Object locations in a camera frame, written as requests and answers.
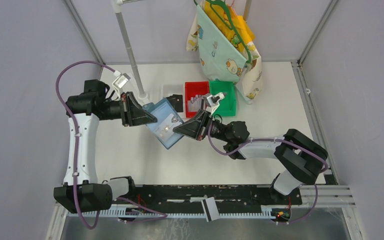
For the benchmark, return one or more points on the yellow garment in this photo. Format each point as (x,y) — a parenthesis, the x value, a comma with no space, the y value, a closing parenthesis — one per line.
(220,19)

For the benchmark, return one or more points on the mint cartoon print cloth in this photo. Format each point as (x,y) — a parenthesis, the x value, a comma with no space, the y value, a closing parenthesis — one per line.
(221,61)

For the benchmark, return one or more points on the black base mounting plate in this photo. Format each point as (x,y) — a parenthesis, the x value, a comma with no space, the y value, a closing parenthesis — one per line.
(230,199)

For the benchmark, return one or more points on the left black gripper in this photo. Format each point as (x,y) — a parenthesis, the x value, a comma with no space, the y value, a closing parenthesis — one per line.
(132,112)

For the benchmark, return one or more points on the white slotted cable duct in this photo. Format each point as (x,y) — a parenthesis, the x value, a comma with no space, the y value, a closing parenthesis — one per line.
(120,211)

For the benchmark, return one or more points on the green clothes hanger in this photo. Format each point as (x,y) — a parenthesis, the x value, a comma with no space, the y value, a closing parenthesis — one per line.
(230,24)

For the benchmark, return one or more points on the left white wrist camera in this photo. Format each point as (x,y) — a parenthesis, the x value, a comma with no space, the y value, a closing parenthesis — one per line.
(119,82)

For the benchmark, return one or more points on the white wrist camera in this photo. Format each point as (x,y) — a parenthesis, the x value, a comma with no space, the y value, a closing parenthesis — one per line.
(212,102)
(119,82)

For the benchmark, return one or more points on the green plastic bin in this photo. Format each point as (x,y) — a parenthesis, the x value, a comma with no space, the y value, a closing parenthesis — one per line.
(228,105)

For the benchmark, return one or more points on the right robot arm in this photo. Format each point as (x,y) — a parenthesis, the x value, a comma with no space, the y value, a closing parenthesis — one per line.
(302,158)

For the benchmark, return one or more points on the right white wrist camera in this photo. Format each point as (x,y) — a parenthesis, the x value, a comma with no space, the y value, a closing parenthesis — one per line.
(212,102)

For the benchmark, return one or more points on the white clothes rack stand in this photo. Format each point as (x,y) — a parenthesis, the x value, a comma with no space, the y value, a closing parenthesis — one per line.
(117,8)

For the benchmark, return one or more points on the white plastic bin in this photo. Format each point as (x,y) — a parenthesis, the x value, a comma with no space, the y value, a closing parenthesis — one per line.
(168,90)

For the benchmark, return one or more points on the red plastic bin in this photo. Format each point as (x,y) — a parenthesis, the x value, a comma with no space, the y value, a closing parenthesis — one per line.
(192,90)

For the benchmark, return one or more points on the blue card holder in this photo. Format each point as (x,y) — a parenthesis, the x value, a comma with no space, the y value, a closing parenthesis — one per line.
(167,120)

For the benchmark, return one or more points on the black cards in white bin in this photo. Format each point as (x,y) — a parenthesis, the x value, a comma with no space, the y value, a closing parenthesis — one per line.
(176,101)

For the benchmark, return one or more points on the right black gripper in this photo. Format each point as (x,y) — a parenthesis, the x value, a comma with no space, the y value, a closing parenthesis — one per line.
(196,127)

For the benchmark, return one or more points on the white magnetic stripe card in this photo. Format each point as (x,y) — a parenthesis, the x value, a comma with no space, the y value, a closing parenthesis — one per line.
(210,209)

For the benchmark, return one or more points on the credit cards in red bin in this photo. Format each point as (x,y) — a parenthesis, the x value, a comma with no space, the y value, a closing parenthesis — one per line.
(195,103)

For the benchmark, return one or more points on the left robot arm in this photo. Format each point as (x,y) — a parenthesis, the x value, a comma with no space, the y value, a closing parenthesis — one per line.
(81,191)

